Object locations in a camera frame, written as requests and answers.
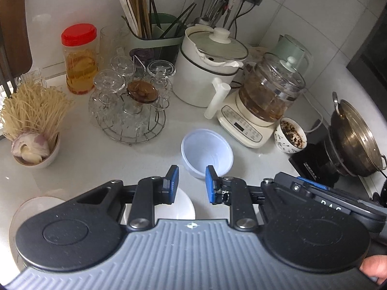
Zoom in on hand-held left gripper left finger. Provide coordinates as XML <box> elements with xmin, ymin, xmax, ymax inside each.
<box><xmin>75</xmin><ymin>165</ymin><xmax>180</xmax><ymax>231</ymax></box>

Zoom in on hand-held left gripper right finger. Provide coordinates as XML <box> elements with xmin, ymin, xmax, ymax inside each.
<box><xmin>205</xmin><ymin>166</ymin><xmax>282</xmax><ymax>231</ymax></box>

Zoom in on translucent plastic bowl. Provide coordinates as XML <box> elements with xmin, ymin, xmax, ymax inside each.
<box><xmin>181</xmin><ymin>128</ymin><xmax>234</xmax><ymax>176</ymax></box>
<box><xmin>181</xmin><ymin>145</ymin><xmax>234</xmax><ymax>181</ymax></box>

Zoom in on white ceramic bowl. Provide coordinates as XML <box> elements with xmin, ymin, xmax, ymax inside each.
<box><xmin>122</xmin><ymin>187</ymin><xmax>196</xmax><ymax>228</ymax></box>

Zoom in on person's right hand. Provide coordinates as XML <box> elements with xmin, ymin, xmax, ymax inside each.
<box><xmin>359</xmin><ymin>255</ymin><xmax>387</xmax><ymax>285</ymax></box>

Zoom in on black induction cooker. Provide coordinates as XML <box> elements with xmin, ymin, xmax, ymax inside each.
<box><xmin>288</xmin><ymin>132</ymin><xmax>361</xmax><ymax>188</ymax></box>

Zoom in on steel wok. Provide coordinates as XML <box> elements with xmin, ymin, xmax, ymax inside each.
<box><xmin>329</xmin><ymin>92</ymin><xmax>387</xmax><ymax>178</ymax></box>

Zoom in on small patterned bowl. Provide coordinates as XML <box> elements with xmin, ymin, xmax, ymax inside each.
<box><xmin>274</xmin><ymin>117</ymin><xmax>308</xmax><ymax>154</ymax></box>

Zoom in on white electric pot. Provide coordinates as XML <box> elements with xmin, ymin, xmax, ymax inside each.
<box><xmin>174</xmin><ymin>26</ymin><xmax>250</xmax><ymax>119</ymax></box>

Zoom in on glass health kettle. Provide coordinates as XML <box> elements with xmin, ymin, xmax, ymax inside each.
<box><xmin>216</xmin><ymin>52</ymin><xmax>307</xmax><ymax>149</ymax></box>

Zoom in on set of glass cups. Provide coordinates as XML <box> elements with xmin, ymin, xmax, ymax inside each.
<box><xmin>88</xmin><ymin>47</ymin><xmax>177</xmax><ymax>134</ymax></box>

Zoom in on white bowl holding garlic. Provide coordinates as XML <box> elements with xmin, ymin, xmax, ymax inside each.
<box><xmin>14</xmin><ymin>133</ymin><xmax>60</xmax><ymax>170</ymax></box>

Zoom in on green utensil holder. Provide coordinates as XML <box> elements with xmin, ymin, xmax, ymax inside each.
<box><xmin>126</xmin><ymin>13</ymin><xmax>186</xmax><ymax>68</ymax></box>

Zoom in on garlic bulb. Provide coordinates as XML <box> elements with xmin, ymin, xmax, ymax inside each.
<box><xmin>11</xmin><ymin>132</ymin><xmax>51</xmax><ymax>164</ymax></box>

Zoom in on red-lidded glass jar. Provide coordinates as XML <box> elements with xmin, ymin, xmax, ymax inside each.
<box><xmin>61</xmin><ymin>23</ymin><xmax>100</xmax><ymax>95</ymax></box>

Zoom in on enoki mushroom bunch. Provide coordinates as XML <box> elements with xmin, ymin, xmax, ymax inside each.
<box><xmin>0</xmin><ymin>82</ymin><xmax>74</xmax><ymax>146</ymax></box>

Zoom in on pale green kettle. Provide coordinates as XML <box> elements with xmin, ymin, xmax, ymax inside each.
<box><xmin>271</xmin><ymin>34</ymin><xmax>314</xmax><ymax>77</ymax></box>

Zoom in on dark appliance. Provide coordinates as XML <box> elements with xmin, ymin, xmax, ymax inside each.
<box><xmin>347</xmin><ymin>14</ymin><xmax>387</xmax><ymax>77</ymax></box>

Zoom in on dark utensils in holder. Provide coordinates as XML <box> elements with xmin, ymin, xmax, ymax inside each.
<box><xmin>149</xmin><ymin>0</ymin><xmax>198</xmax><ymax>39</ymax></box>

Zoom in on clear drinking glass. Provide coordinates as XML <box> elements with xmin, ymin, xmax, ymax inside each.
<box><xmin>15</xmin><ymin>67</ymin><xmax>48</xmax><ymax>89</ymax></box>

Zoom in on bundle of chopsticks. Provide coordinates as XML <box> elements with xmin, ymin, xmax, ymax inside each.
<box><xmin>119</xmin><ymin>0</ymin><xmax>153</xmax><ymax>40</ymax></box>

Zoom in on brown wooden cutting board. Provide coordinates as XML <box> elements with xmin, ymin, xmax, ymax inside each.
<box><xmin>0</xmin><ymin>0</ymin><xmax>33</xmax><ymax>77</ymax></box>

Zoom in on round wire cup rack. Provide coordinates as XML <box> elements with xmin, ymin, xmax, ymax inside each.
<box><xmin>101</xmin><ymin>54</ymin><xmax>168</xmax><ymax>144</ymax></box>

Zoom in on black power cable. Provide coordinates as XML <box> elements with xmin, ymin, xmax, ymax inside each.
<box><xmin>224</xmin><ymin>2</ymin><xmax>252</xmax><ymax>31</ymax></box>

